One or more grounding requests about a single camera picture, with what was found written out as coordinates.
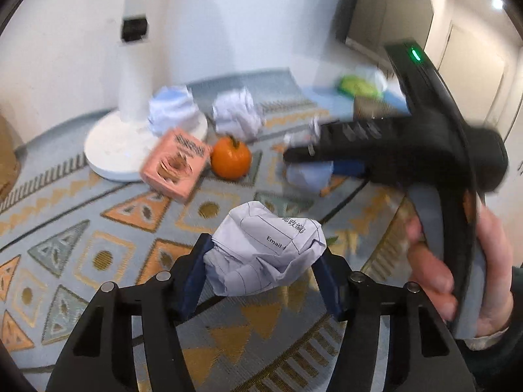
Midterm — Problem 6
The orange tangerine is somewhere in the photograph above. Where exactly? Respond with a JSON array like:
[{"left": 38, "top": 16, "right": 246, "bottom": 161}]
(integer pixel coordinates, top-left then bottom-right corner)
[{"left": 210, "top": 135, "right": 253, "bottom": 180}]

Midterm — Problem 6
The pale blue paper ball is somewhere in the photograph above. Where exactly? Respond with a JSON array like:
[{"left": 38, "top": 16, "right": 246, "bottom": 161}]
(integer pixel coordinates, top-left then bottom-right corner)
[{"left": 285, "top": 160, "right": 333, "bottom": 193}]

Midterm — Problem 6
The green packet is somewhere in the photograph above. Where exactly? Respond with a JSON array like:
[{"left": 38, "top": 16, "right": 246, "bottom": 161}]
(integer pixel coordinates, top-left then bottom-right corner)
[{"left": 339, "top": 74, "right": 387, "bottom": 99}]

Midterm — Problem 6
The person's right forearm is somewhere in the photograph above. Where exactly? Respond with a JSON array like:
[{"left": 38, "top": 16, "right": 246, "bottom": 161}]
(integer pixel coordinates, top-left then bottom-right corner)
[{"left": 464, "top": 265, "right": 523, "bottom": 390}]

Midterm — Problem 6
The bluish white crumpled paper ball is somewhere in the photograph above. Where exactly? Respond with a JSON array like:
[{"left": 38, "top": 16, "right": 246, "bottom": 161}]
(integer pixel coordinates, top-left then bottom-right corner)
[{"left": 148, "top": 86, "right": 201, "bottom": 136}]

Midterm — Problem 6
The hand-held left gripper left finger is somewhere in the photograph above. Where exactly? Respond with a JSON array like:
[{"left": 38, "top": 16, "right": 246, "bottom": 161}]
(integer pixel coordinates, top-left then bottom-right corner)
[{"left": 44, "top": 233, "right": 215, "bottom": 392}]

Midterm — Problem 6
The person's right hand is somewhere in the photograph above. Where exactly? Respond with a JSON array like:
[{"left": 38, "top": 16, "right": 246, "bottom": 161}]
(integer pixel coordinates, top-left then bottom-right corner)
[{"left": 406, "top": 204, "right": 515, "bottom": 339}]

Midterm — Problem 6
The pink cardboard box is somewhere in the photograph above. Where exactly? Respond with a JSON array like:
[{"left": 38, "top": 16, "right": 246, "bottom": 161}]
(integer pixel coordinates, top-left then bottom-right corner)
[{"left": 141, "top": 127, "right": 212, "bottom": 204}]

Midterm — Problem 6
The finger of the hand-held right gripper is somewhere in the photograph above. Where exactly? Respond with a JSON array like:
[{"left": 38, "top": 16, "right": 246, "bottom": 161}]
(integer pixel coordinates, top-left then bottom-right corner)
[
  {"left": 283, "top": 119, "right": 389, "bottom": 164},
  {"left": 333, "top": 160, "right": 368, "bottom": 179}
]

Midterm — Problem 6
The grey computer monitor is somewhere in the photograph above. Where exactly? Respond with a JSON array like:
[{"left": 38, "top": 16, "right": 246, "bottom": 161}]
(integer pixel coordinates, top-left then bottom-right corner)
[{"left": 335, "top": 0, "right": 395, "bottom": 68}]

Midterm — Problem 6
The blue patterned woven mat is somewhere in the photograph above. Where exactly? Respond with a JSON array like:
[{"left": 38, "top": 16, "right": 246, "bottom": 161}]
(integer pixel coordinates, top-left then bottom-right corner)
[{"left": 0, "top": 69, "right": 462, "bottom": 392}]

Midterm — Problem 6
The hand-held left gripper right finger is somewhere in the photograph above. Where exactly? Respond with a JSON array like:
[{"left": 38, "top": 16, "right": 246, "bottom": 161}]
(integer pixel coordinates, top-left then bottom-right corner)
[{"left": 312, "top": 251, "right": 477, "bottom": 392}]

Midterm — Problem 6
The beige cylindrical pen holder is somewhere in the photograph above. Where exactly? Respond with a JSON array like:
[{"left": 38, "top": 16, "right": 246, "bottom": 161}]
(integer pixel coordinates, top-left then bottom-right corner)
[{"left": 0, "top": 114, "right": 21, "bottom": 205}]

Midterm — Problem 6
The printed form paper ball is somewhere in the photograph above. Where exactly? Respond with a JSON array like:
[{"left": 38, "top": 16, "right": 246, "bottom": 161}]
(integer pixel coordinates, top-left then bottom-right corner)
[{"left": 203, "top": 200, "right": 328, "bottom": 297}]

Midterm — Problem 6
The white desk lamp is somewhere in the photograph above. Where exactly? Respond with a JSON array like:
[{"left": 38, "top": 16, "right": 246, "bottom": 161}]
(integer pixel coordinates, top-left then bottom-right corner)
[{"left": 84, "top": 0, "right": 209, "bottom": 182}]

